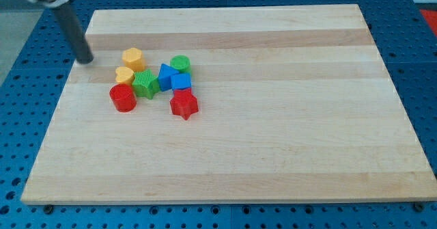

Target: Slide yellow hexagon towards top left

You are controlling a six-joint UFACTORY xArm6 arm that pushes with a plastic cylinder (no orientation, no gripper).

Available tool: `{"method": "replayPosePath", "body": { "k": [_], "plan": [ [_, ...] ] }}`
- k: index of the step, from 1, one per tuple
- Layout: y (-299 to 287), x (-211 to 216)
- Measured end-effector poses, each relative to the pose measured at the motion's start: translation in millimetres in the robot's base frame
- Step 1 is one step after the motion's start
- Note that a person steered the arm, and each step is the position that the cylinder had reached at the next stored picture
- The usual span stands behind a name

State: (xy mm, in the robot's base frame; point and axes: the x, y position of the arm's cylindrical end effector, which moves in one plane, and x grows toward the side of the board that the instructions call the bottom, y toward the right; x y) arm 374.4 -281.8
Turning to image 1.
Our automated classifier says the yellow hexagon block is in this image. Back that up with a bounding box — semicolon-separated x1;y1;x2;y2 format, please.
122;47;146;72

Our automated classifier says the red star block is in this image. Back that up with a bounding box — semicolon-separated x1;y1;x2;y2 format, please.
170;87;199;120

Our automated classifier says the blue cube block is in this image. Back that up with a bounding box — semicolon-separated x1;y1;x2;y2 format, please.
171;73;192;90

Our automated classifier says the green cylinder block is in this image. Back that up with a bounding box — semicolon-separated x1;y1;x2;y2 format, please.
170;55;191;74

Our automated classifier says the blue triangle block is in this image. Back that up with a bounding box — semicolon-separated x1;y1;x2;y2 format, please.
158;64;180;92

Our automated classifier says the light wooden board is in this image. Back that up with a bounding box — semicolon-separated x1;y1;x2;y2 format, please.
21;4;436;205

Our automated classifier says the green star block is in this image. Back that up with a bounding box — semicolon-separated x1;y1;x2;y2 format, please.
132;69;160;100

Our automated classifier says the red cylinder block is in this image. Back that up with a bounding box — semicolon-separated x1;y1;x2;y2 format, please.
109;84;137;112

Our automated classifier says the yellow heart block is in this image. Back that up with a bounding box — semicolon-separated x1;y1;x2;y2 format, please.
115;66;135;85

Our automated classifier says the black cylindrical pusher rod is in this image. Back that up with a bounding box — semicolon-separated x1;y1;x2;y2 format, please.
52;1;94;64

